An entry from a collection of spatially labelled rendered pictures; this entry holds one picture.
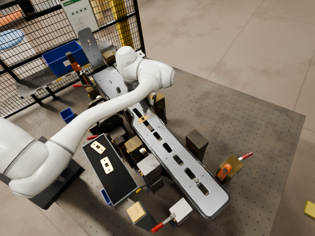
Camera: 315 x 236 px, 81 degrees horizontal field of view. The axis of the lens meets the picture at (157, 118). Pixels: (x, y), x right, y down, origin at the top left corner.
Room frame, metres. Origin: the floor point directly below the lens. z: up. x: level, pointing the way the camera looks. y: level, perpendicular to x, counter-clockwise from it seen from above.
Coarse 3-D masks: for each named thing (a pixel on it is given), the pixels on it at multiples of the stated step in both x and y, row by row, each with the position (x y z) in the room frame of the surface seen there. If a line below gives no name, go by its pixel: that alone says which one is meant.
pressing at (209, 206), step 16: (96, 80) 1.20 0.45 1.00; (112, 80) 1.17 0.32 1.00; (112, 96) 0.99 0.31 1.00; (144, 128) 0.66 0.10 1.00; (160, 128) 0.64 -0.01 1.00; (160, 144) 0.52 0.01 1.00; (176, 144) 0.50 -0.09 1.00; (160, 160) 0.42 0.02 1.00; (192, 160) 0.39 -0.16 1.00; (176, 176) 0.31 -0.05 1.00; (208, 176) 0.29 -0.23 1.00; (192, 192) 0.21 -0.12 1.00; (224, 192) 0.19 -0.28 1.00; (208, 208) 0.13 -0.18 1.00
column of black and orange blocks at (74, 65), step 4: (68, 52) 1.34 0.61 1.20; (68, 56) 1.31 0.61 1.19; (72, 56) 1.32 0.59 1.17; (72, 60) 1.31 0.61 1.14; (72, 64) 1.30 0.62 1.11; (76, 64) 1.32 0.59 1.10; (76, 68) 1.31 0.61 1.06; (76, 72) 1.30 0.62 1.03; (80, 76) 1.31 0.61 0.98; (80, 80) 1.30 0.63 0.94; (84, 80) 1.31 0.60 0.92; (84, 84) 1.30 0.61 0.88
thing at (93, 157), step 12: (108, 144) 0.49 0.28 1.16; (96, 156) 0.43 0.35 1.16; (108, 156) 0.42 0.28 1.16; (96, 168) 0.36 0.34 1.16; (120, 168) 0.34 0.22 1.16; (108, 180) 0.29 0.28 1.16; (120, 180) 0.28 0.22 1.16; (132, 180) 0.28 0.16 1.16; (108, 192) 0.24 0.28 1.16; (120, 192) 0.23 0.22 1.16
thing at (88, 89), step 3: (87, 87) 1.08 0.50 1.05; (90, 87) 1.07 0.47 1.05; (87, 90) 1.04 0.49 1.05; (90, 90) 1.03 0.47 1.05; (93, 90) 1.04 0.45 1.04; (96, 90) 1.05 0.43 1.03; (90, 93) 1.02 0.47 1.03; (93, 93) 1.03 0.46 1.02; (96, 93) 1.04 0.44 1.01; (90, 96) 1.02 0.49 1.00; (93, 96) 1.03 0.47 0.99; (96, 96) 1.04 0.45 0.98; (93, 99) 1.02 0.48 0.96
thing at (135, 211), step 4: (136, 204) 0.17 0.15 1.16; (128, 208) 0.16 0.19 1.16; (132, 208) 0.15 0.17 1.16; (136, 208) 0.15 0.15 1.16; (140, 208) 0.15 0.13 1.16; (128, 212) 0.14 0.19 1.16; (132, 212) 0.14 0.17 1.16; (136, 212) 0.14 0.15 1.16; (140, 212) 0.14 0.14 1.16; (144, 212) 0.13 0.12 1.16; (132, 216) 0.12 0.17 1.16; (136, 216) 0.12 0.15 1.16; (140, 216) 0.12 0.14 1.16; (132, 220) 0.11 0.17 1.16; (136, 220) 0.11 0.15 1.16
